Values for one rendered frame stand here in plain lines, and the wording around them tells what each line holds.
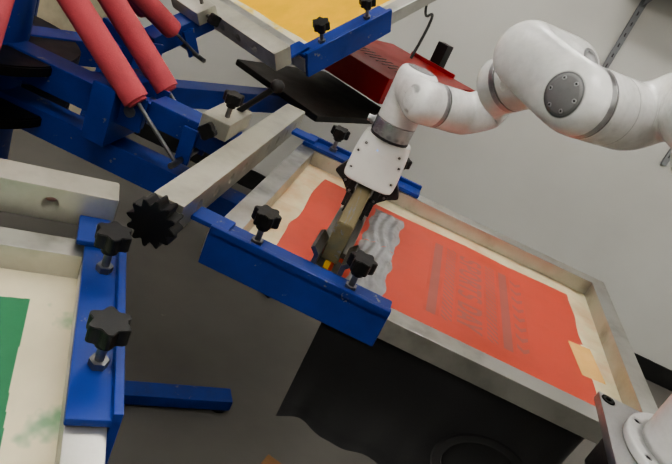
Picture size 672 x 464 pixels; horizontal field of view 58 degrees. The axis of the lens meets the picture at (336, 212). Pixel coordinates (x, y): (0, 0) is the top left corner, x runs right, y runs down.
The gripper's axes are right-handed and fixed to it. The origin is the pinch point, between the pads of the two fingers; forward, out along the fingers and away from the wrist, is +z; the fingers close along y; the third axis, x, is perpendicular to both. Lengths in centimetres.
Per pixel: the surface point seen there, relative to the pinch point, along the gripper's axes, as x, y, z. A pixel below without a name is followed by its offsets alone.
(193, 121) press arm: -3.4, -35.0, -2.2
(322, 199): 8.9, -7.3, 6.2
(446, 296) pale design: -7.1, 22.6, 5.8
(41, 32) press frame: 10, -77, 0
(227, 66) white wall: 199, -96, 45
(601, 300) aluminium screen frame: 17, 57, 2
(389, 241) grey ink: 3.4, 9.1, 5.6
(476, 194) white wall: 199, 51, 49
